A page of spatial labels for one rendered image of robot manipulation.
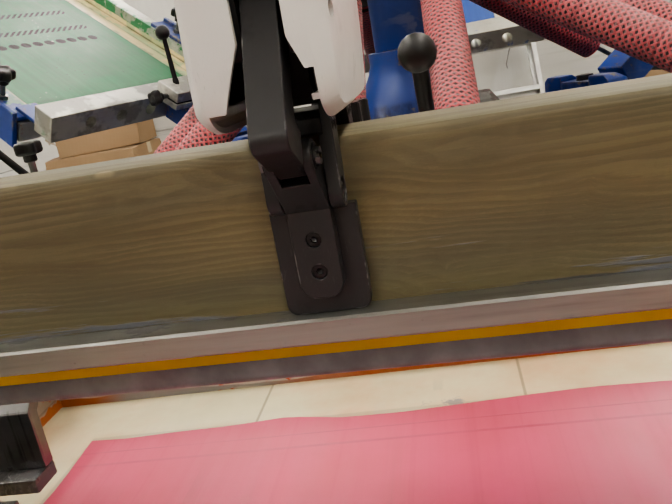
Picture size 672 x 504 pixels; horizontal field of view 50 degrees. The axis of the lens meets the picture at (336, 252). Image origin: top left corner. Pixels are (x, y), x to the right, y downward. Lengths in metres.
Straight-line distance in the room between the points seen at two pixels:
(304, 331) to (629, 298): 0.11
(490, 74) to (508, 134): 4.18
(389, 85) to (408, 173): 0.82
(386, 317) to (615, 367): 0.23
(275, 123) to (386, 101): 0.86
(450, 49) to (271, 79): 0.63
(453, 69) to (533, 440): 0.50
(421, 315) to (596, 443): 0.16
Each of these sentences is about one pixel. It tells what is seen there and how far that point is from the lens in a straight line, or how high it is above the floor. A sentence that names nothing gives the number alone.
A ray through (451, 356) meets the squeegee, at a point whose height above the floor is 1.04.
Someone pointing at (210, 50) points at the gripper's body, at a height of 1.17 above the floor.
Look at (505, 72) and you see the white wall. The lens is 4.44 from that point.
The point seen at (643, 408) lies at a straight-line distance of 0.43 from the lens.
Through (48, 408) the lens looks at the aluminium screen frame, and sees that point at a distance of 0.56.
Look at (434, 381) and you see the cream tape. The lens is 0.47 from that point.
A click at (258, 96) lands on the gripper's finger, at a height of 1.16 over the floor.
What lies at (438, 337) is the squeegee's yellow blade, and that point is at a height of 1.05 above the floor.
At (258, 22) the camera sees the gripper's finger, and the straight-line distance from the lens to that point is 0.23.
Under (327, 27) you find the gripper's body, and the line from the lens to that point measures 0.22.
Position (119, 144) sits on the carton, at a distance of 4.42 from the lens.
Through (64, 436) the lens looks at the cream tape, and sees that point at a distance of 0.52.
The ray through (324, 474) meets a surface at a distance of 0.40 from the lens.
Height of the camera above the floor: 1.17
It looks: 16 degrees down
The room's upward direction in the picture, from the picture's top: 11 degrees counter-clockwise
